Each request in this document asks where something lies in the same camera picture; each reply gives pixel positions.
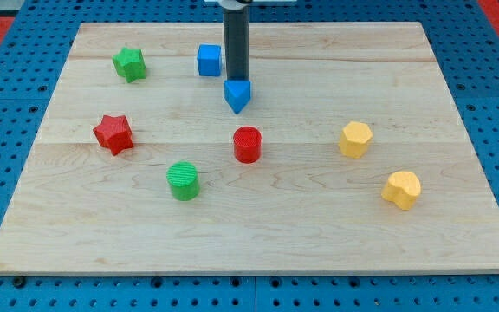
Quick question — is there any blue triangle block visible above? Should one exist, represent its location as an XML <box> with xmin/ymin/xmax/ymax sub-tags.
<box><xmin>224</xmin><ymin>80</ymin><xmax>251</xmax><ymax>114</ymax></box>

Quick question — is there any yellow hexagon block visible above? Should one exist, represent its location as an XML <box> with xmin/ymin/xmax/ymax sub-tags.
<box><xmin>339</xmin><ymin>121</ymin><xmax>373</xmax><ymax>159</ymax></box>

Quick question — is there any blue cube block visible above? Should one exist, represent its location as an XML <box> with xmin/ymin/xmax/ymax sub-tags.
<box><xmin>197</xmin><ymin>44</ymin><xmax>222</xmax><ymax>76</ymax></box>

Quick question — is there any yellow heart block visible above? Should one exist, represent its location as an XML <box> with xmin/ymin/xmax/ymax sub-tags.
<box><xmin>381</xmin><ymin>171</ymin><xmax>422</xmax><ymax>211</ymax></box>

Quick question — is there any light wooden board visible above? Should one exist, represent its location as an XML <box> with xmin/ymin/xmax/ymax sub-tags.
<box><xmin>0</xmin><ymin>22</ymin><xmax>499</xmax><ymax>276</ymax></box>

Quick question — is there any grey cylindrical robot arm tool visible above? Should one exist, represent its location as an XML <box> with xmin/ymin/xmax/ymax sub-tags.
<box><xmin>205</xmin><ymin>0</ymin><xmax>297</xmax><ymax>81</ymax></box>

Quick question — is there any green star block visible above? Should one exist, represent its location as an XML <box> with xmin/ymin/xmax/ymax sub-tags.
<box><xmin>112</xmin><ymin>47</ymin><xmax>146</xmax><ymax>83</ymax></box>

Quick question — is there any green cylinder block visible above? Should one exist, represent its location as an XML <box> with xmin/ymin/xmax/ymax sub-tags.
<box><xmin>166</xmin><ymin>161</ymin><xmax>200</xmax><ymax>201</ymax></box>

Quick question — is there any red cylinder block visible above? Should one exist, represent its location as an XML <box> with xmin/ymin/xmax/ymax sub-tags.
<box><xmin>233</xmin><ymin>127</ymin><xmax>262</xmax><ymax>164</ymax></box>

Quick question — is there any red star block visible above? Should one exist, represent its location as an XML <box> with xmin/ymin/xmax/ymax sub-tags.
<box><xmin>93</xmin><ymin>114</ymin><xmax>134</xmax><ymax>156</ymax></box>

